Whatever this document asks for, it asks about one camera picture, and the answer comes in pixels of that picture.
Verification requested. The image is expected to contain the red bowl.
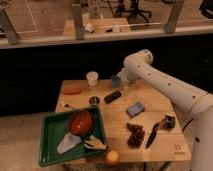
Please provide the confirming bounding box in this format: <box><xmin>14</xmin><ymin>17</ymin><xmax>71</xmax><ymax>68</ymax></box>
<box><xmin>68</xmin><ymin>111</ymin><xmax>94</xmax><ymax>136</ymax></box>

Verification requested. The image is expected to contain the green plastic tray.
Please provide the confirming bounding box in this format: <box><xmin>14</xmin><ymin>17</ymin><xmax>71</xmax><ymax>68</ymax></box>
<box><xmin>39</xmin><ymin>107</ymin><xmax>107</xmax><ymax>167</ymax></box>

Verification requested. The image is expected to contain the orange flat lid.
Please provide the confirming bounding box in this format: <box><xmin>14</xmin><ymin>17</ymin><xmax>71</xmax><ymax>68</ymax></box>
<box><xmin>62</xmin><ymin>88</ymin><xmax>81</xmax><ymax>95</ymax></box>

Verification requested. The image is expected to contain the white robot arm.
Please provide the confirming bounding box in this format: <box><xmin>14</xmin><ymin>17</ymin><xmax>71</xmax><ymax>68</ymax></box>
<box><xmin>118</xmin><ymin>49</ymin><xmax>213</xmax><ymax>171</ymax></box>

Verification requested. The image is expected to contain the orange fruit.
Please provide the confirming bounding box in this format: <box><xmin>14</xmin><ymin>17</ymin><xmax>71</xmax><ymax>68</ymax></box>
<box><xmin>105</xmin><ymin>150</ymin><xmax>120</xmax><ymax>166</ymax></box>

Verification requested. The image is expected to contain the black handled knife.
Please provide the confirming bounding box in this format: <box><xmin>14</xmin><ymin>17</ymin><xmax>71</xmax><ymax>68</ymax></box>
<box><xmin>146</xmin><ymin>122</ymin><xmax>160</xmax><ymax>148</ymax></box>

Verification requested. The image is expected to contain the white paper cup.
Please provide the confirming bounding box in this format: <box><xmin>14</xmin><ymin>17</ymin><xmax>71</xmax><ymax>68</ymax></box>
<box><xmin>86</xmin><ymin>71</ymin><xmax>98</xmax><ymax>87</ymax></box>

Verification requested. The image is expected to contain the small dark metal cup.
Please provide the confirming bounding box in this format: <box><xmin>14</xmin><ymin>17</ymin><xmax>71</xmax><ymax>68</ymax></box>
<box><xmin>89</xmin><ymin>96</ymin><xmax>100</xmax><ymax>106</ymax></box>

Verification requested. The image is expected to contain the black eraser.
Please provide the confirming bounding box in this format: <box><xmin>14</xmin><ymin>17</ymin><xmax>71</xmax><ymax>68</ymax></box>
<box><xmin>104</xmin><ymin>90</ymin><xmax>121</xmax><ymax>104</ymax></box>

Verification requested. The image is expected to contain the blue sponge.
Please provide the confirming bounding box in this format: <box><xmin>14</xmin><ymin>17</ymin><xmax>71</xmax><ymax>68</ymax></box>
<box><xmin>126</xmin><ymin>102</ymin><xmax>145</xmax><ymax>117</ymax></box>

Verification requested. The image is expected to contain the black cable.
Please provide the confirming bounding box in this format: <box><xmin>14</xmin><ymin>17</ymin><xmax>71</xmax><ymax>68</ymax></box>
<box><xmin>181</xmin><ymin>118</ymin><xmax>195</xmax><ymax>133</ymax></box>

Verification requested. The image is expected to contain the small white spoon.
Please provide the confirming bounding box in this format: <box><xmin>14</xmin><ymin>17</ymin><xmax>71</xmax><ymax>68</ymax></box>
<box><xmin>61</xmin><ymin>102</ymin><xmax>77</xmax><ymax>110</ymax></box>

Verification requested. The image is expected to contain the yellow banana toy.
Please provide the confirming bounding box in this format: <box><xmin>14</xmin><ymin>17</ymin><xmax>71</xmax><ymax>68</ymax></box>
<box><xmin>84</xmin><ymin>135</ymin><xmax>107</xmax><ymax>150</ymax></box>

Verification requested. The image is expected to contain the black office chair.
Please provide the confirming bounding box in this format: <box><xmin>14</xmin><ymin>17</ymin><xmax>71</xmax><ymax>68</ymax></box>
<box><xmin>115</xmin><ymin>0</ymin><xmax>152</xmax><ymax>23</ymax></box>

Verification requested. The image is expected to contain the blue cup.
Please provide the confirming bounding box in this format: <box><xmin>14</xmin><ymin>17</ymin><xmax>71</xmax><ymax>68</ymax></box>
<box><xmin>110</xmin><ymin>75</ymin><xmax>121</xmax><ymax>88</ymax></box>

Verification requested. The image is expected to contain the white cloth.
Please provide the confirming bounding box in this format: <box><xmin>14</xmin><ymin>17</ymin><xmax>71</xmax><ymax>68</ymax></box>
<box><xmin>57</xmin><ymin>133</ymin><xmax>81</xmax><ymax>154</ymax></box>

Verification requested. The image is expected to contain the bunch of dark grapes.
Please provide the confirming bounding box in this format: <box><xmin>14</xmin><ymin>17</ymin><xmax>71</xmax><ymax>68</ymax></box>
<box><xmin>127</xmin><ymin>123</ymin><xmax>145</xmax><ymax>148</ymax></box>

